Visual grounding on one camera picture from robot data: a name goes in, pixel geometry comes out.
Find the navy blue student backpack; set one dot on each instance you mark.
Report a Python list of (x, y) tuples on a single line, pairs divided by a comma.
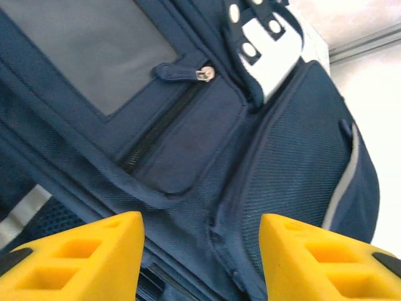
[(203, 141)]

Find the aluminium table side rail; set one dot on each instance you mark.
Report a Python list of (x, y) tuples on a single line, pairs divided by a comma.
[(366, 44)]

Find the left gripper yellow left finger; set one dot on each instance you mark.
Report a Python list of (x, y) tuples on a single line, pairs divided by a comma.
[(103, 269)]

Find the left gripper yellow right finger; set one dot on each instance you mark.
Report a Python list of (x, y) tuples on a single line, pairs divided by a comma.
[(297, 272)]

